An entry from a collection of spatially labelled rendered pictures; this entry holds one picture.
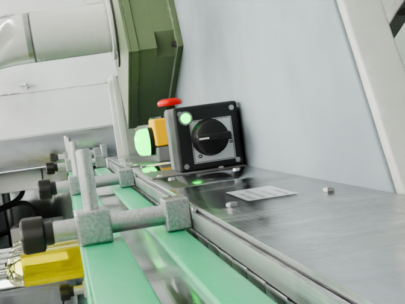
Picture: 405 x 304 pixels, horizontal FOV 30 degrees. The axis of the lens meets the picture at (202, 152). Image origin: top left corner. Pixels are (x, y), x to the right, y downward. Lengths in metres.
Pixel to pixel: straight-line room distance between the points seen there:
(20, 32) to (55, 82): 3.81
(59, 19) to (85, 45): 0.07
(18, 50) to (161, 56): 0.29
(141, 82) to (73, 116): 3.89
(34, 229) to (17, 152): 1.91
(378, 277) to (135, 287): 0.16
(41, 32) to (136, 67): 0.22
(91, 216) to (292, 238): 0.22
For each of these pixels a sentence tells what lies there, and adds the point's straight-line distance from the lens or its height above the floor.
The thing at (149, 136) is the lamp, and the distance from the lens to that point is 1.21.
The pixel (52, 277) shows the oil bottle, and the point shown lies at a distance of 1.33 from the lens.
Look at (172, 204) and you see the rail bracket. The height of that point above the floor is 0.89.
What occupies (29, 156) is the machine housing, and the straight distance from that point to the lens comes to 2.49.
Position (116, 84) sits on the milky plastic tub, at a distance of 1.68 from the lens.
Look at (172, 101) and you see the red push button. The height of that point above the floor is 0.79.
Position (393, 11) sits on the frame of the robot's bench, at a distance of 1.79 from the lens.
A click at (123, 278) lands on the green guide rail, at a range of 0.44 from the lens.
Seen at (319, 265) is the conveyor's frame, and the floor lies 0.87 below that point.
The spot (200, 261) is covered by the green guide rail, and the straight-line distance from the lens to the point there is 0.46.
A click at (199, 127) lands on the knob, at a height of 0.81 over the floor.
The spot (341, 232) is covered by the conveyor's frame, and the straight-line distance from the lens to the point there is 0.40.
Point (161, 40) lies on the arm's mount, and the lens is 1.29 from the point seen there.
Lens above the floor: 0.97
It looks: 10 degrees down
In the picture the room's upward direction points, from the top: 98 degrees counter-clockwise
